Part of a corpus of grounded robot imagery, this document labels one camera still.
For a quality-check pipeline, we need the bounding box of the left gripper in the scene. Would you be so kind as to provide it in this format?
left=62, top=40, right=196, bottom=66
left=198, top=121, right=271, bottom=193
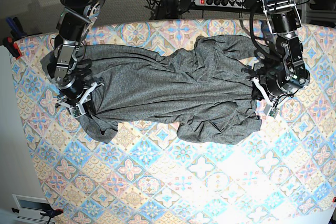
left=250, top=76, right=297, bottom=117

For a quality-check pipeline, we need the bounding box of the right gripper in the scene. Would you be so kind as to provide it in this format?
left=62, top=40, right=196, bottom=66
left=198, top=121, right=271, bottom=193
left=55, top=78, right=104, bottom=117

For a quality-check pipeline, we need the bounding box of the grey t-shirt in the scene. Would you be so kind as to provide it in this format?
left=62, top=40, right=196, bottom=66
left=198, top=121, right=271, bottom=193
left=67, top=35, right=262, bottom=144

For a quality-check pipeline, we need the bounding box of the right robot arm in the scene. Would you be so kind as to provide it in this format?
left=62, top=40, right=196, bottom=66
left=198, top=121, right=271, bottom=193
left=46, top=0, right=105, bottom=118

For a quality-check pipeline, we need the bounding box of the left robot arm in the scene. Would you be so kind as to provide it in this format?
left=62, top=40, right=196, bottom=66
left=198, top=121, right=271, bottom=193
left=250, top=0, right=310, bottom=118

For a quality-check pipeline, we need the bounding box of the red black clamp upper left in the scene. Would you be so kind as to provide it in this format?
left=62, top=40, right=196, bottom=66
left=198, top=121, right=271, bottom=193
left=2, top=37, right=22, bottom=59

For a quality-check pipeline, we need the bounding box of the patterned tablecloth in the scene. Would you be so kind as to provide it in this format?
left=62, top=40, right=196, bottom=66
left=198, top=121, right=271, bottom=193
left=11, top=25, right=335, bottom=223

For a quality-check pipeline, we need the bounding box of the black clamp lower left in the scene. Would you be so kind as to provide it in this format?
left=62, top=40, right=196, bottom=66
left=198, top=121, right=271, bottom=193
left=12, top=208, right=64, bottom=221

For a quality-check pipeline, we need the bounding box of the white floor vent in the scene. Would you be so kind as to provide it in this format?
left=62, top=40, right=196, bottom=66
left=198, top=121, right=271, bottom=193
left=12, top=194, right=51, bottom=223

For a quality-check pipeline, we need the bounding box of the blue handled clamp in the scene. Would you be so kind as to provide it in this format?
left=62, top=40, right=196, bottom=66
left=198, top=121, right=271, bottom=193
left=6, top=17, right=27, bottom=40

